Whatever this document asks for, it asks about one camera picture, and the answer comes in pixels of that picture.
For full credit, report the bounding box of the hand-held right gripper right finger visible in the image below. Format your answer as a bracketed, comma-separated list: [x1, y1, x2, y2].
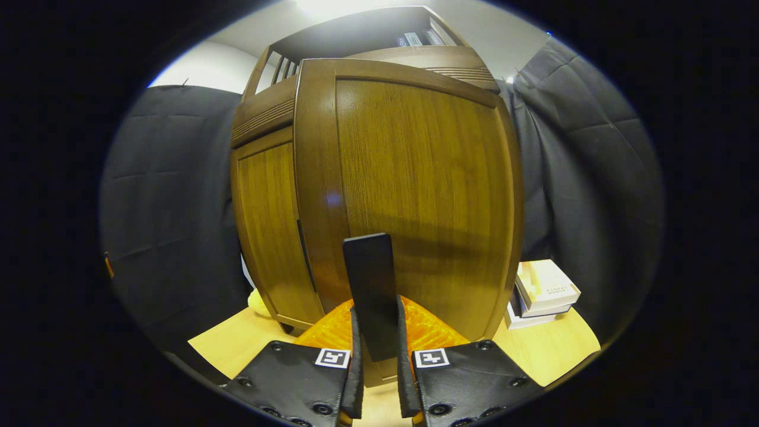
[396, 295, 543, 427]

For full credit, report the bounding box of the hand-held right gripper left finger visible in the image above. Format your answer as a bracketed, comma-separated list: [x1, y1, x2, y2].
[222, 299, 365, 427]

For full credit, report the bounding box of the wooden shoe cabinet door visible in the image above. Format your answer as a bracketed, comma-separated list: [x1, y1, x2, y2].
[294, 58, 525, 389]
[234, 142, 325, 330]

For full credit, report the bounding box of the wooden double-door shoe cabinet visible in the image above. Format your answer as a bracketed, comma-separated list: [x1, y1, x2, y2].
[230, 6, 505, 336]

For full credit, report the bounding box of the black backdrop cloth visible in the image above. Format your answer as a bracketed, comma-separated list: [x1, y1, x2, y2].
[100, 39, 665, 368]

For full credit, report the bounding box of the pale yellow sponge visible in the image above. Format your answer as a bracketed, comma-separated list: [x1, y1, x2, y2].
[247, 289, 271, 318]

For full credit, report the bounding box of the plain white book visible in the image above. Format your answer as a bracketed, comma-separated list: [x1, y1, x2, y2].
[504, 302, 558, 330]

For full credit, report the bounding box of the white book with yellow patch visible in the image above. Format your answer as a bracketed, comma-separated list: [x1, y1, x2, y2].
[515, 259, 582, 312]

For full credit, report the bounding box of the large ceiling light panel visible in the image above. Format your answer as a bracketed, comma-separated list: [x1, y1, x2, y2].
[294, 0, 386, 21]

